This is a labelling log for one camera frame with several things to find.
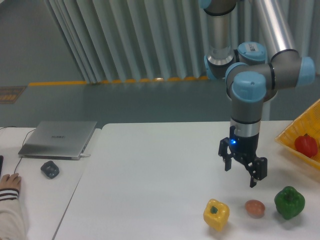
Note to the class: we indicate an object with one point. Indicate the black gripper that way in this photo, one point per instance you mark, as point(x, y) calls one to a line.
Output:
point(243, 150)

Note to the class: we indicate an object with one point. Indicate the yellow bell pepper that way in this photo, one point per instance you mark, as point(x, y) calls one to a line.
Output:
point(216, 214)

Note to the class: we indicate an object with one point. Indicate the cream striped sleeve forearm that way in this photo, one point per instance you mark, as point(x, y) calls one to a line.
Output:
point(12, 225)

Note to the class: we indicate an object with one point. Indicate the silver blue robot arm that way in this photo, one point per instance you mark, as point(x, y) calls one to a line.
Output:
point(252, 73)

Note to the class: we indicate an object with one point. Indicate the green bell pepper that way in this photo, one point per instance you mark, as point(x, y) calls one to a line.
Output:
point(289, 202)

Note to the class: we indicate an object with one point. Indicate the red bell pepper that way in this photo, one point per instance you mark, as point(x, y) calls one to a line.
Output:
point(306, 145)

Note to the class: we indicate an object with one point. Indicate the yellow woven basket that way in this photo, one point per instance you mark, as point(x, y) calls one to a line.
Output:
point(307, 123)

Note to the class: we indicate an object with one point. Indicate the person's hand on mouse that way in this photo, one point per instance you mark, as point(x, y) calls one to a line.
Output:
point(11, 181)

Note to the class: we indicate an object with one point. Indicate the brown egg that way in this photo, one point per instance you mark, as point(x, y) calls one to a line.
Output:
point(255, 208)

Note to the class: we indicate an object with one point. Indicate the folding corrugated partition screen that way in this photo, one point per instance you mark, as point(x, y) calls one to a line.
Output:
point(122, 40)

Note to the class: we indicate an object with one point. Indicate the small black plastic gadget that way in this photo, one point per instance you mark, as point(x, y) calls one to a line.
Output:
point(50, 169)

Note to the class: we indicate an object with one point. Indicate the silver closed laptop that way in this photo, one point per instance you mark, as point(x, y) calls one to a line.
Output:
point(61, 140)

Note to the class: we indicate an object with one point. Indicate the black keyboard edge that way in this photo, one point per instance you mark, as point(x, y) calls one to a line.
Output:
point(1, 164)

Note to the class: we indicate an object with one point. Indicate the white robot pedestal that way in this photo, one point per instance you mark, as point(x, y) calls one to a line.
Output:
point(266, 110)

